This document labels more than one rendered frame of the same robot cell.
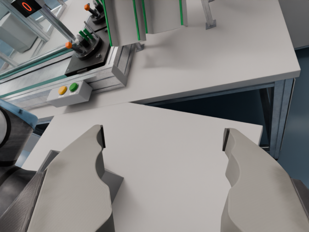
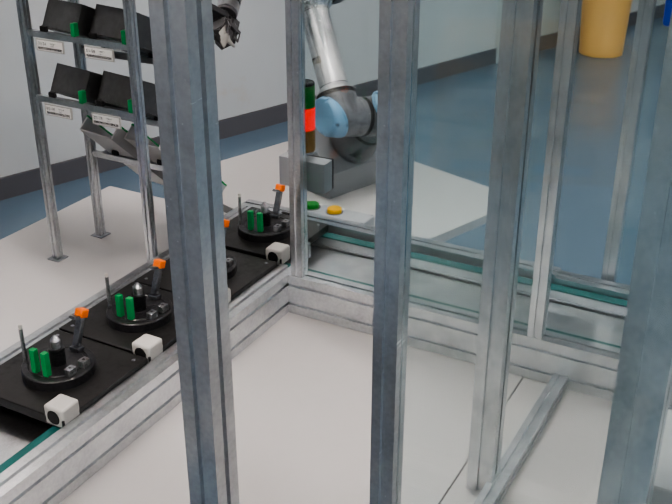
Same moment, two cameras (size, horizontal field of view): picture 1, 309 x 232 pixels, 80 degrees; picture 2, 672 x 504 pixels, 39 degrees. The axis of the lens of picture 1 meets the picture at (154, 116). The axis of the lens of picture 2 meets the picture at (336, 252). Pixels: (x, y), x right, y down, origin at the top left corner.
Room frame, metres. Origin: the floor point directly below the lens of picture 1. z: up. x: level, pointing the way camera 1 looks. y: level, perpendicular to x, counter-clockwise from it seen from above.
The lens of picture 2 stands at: (3.08, -0.41, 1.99)
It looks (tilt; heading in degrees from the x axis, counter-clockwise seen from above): 26 degrees down; 165
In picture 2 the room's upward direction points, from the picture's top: straight up
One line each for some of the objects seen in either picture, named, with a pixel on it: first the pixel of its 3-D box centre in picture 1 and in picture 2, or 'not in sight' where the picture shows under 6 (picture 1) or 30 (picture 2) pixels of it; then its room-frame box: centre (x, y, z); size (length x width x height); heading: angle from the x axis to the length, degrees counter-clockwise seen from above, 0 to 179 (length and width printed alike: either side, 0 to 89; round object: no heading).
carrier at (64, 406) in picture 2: not in sight; (56, 352); (1.43, -0.52, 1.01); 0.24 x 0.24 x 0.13; 46
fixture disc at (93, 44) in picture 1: (88, 47); (265, 227); (0.89, 0.00, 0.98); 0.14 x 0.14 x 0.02
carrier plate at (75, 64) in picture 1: (91, 50); (265, 234); (0.89, 0.00, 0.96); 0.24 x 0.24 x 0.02; 46
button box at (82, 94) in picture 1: (68, 94); not in sight; (0.79, 0.21, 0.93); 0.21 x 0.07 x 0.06; 46
